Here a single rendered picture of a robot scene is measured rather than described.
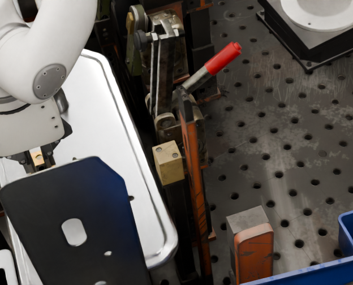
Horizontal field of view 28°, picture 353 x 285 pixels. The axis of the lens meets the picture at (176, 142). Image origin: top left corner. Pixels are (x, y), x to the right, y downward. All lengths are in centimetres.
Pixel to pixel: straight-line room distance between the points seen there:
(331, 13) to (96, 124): 65
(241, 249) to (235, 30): 98
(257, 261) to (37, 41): 34
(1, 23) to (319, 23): 89
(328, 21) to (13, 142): 82
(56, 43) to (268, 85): 83
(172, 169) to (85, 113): 21
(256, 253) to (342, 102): 79
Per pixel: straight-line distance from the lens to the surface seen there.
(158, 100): 99
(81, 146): 110
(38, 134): 98
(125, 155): 107
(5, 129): 96
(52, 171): 65
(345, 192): 139
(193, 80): 101
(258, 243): 76
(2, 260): 102
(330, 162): 142
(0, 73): 81
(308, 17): 157
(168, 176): 100
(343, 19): 157
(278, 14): 160
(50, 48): 79
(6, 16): 83
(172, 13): 117
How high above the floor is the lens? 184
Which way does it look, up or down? 52 degrees down
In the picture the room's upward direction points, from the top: 8 degrees counter-clockwise
